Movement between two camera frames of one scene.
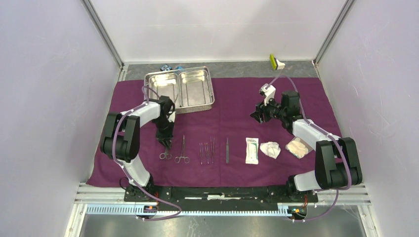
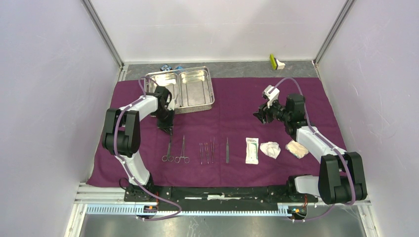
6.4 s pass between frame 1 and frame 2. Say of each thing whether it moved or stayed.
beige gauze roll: stayed
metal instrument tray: stayed
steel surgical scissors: moved
